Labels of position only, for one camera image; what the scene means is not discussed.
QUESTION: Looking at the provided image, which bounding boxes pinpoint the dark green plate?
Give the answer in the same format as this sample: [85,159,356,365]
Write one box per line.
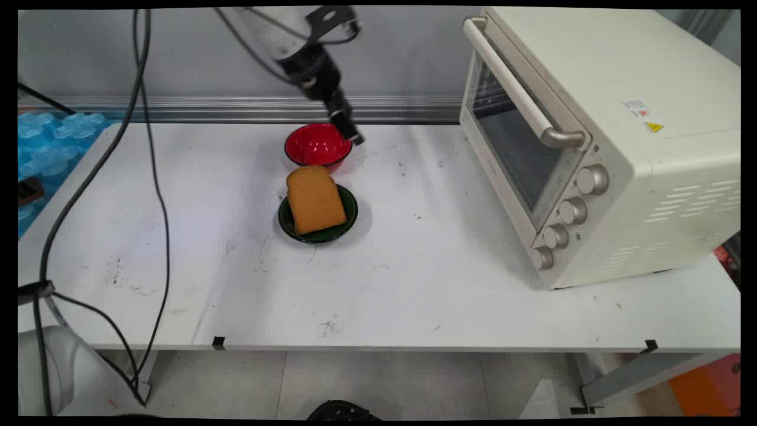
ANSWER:
[278,183,359,244]

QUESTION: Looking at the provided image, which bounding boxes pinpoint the oven door with handle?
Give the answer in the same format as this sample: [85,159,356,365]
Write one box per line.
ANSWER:
[460,17,592,233]

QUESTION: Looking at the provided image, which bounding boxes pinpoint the black cable strap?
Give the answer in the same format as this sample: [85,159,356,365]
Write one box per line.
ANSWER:
[18,282,56,306]

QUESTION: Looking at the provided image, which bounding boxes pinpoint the aluminium rail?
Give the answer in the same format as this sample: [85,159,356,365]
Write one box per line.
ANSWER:
[18,96,462,124]

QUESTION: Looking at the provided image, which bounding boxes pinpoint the red object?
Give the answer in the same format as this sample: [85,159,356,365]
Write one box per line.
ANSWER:
[713,246,741,291]

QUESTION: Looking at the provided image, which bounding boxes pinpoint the cream toaster oven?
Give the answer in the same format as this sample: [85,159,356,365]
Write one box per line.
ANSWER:
[460,7,741,289]

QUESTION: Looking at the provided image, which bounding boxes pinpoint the black round object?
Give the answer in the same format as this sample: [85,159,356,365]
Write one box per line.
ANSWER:
[308,400,383,422]

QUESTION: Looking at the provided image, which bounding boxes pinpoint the blue bubble wrap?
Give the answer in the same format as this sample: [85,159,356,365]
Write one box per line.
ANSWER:
[18,112,114,238]

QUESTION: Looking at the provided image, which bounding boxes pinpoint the curved black cable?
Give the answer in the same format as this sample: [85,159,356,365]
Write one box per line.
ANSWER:
[52,291,143,394]

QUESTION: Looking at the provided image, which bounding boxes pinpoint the white table leg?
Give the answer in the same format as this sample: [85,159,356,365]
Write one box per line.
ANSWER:
[133,350,159,406]

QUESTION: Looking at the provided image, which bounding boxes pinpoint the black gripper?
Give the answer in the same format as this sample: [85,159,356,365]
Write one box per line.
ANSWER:
[278,43,365,146]

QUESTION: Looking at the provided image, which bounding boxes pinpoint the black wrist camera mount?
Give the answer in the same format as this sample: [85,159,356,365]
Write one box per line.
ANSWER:
[305,6,363,45]

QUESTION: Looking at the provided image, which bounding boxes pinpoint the short black cable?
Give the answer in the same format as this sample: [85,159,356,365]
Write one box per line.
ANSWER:
[18,82,76,115]

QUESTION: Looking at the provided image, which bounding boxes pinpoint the red bowl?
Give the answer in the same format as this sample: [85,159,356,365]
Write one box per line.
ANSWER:
[284,123,354,172]

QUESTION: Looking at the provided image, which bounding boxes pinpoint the thin black cable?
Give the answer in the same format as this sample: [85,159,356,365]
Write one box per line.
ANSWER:
[132,8,172,388]

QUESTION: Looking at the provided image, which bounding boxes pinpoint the thick black cable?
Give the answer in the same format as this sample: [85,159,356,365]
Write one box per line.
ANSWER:
[33,8,152,416]

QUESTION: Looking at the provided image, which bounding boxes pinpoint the brown bread slice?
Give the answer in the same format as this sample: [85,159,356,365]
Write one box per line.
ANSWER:
[286,166,348,236]

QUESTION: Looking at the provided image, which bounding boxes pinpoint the orange box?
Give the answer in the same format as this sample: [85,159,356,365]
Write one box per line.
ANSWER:
[668,354,741,418]

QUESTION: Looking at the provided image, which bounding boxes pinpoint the grey table brace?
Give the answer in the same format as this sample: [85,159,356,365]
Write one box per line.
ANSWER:
[571,352,719,415]

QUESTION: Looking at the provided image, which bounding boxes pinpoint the dark brown object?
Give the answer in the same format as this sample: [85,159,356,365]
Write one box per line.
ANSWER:
[18,176,46,206]

